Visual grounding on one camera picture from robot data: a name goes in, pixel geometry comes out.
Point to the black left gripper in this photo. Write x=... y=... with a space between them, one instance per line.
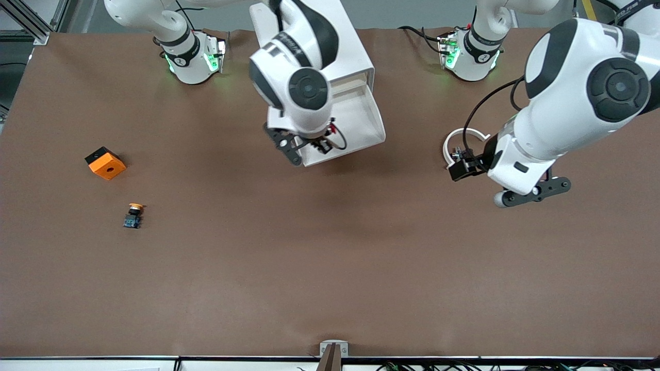
x=483 y=162

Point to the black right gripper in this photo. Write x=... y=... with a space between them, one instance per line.
x=320 y=144

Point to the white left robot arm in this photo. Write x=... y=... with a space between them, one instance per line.
x=567 y=103

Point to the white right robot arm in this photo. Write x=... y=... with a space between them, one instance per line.
x=289 y=67

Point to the yellow push button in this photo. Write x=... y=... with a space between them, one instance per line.
x=134 y=214

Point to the orange and black block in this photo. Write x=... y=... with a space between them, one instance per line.
x=107 y=165

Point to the brown bar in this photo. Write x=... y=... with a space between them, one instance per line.
x=330 y=360

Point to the grey metal bracket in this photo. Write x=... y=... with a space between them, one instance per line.
x=334 y=344

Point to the aluminium frame profile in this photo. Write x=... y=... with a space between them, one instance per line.
x=37 y=32

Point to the white table edge rail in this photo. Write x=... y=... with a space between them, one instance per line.
x=103 y=363

